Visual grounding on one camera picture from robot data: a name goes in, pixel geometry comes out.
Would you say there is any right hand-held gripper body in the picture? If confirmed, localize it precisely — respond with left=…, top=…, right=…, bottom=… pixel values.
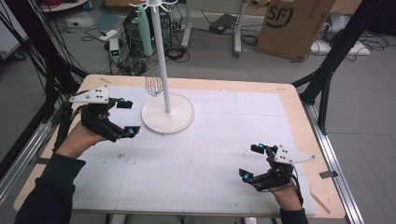
left=250, top=144, right=316, bottom=192

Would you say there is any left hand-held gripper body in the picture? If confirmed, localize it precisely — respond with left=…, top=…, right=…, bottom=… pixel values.
left=68, top=86, right=126, bottom=143

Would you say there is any white hook rack stand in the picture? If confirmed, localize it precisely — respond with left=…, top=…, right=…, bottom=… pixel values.
left=129, top=0, right=195, bottom=134

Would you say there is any whisk with mint green handle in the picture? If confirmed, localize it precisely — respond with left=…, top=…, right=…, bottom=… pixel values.
left=136, top=5, right=164, bottom=98

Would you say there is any person's right hand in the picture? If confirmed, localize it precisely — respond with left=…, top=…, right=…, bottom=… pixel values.
left=267, top=181, right=304, bottom=213

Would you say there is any person's left hand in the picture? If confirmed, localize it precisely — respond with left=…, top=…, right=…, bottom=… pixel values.
left=55, top=119, right=108, bottom=161

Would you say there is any white grid mat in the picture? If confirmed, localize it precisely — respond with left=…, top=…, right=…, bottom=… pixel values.
left=72, top=85, right=317, bottom=217

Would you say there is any wooden stick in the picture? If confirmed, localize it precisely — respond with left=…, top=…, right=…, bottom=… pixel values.
left=309, top=189, right=332, bottom=216

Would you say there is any black tape strip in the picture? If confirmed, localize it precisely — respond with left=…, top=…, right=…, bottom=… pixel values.
left=318, top=170, right=339, bottom=180

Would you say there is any power supply with green display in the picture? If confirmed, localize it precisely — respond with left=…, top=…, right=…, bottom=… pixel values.
left=108, top=37, right=121, bottom=63

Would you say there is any black computer tower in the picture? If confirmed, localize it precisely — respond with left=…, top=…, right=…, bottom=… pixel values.
left=122, top=11, right=173, bottom=59

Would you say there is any white power strip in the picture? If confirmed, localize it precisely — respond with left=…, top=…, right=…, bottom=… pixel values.
left=99, top=29, right=120, bottom=43

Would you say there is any open cardboard box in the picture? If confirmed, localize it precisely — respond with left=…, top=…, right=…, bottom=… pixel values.
left=104, top=0, right=139, bottom=7

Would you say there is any white metal stand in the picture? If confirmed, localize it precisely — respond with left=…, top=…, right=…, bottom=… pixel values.
left=180, top=0, right=251, bottom=59

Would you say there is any round white table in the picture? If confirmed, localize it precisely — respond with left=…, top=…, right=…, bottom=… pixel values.
left=39, top=0, right=89, bottom=13

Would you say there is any large printed cardboard box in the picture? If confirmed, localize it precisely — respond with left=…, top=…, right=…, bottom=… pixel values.
left=255, top=0, right=337, bottom=62

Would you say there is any black flat device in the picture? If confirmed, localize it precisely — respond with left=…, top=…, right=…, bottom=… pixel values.
left=208, top=12, right=238, bottom=35

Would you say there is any white flat board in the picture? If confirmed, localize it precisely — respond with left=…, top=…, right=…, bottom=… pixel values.
left=309, top=38, right=372, bottom=57

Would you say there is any grey rounded device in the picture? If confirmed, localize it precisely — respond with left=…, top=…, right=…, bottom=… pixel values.
left=320, top=11, right=353, bottom=41

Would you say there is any aluminium rail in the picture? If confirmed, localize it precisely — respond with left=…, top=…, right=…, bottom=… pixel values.
left=303, top=102, right=365, bottom=224
left=0, top=120, right=59, bottom=204

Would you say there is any tangle of black floor cables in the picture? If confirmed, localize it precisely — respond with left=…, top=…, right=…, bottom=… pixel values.
left=80, top=26, right=191, bottom=77

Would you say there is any black metal frame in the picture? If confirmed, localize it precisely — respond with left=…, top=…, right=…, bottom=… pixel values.
left=291, top=0, right=396, bottom=135
left=0, top=0, right=89, bottom=180

